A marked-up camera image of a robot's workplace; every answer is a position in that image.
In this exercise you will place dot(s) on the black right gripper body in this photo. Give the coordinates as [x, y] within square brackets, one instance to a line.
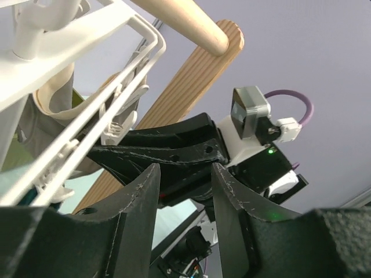
[268, 172]

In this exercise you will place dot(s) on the wooden rack frame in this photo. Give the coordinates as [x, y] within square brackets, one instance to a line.
[217, 44]

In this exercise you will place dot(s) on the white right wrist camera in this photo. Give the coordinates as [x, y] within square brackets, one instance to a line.
[248, 129]

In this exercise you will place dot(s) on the olive green plastic bin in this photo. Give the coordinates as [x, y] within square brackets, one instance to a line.
[17, 156]

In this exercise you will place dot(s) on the white plastic clip hanger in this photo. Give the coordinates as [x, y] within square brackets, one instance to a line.
[48, 37]

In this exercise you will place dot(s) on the green christmas reindeer sock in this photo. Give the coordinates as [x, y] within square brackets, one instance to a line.
[31, 195]

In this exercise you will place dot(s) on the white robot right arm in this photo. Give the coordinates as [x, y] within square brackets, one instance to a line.
[234, 179]

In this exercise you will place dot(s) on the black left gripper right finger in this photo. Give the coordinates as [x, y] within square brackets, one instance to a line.
[258, 238]

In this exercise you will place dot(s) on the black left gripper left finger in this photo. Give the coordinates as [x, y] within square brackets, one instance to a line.
[112, 238]

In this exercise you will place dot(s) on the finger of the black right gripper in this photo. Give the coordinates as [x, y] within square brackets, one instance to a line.
[180, 167]
[197, 130]

